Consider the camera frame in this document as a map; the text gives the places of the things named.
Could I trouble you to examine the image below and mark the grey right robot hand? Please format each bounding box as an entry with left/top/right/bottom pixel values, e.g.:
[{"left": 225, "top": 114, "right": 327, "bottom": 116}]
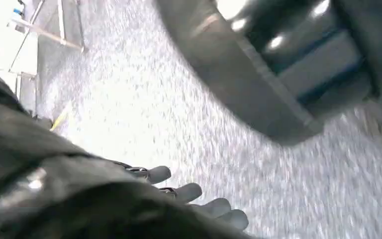
[{"left": 0, "top": 153, "right": 250, "bottom": 239}]

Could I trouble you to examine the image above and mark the yellow floor tape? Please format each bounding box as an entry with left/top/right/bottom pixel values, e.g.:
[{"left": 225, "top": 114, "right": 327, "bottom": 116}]
[{"left": 50, "top": 108, "right": 70, "bottom": 132}]

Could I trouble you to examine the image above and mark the white metal frame table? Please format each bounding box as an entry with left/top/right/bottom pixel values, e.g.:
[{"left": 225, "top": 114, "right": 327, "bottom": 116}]
[{"left": 8, "top": 0, "right": 89, "bottom": 100}]

